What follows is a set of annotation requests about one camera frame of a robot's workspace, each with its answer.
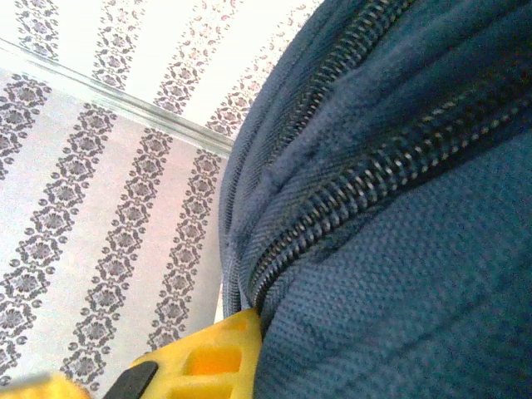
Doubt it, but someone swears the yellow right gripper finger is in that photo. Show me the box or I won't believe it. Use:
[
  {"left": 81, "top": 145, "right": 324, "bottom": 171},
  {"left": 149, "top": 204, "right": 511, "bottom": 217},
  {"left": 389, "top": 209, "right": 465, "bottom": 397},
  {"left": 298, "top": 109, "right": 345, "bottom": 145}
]
[{"left": 0, "top": 309, "right": 264, "bottom": 399}]

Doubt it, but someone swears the navy blue backpack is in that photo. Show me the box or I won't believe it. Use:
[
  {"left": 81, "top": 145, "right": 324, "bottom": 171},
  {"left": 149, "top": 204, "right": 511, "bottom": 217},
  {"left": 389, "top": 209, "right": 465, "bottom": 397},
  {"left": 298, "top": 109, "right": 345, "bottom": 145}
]
[{"left": 216, "top": 0, "right": 532, "bottom": 399}]

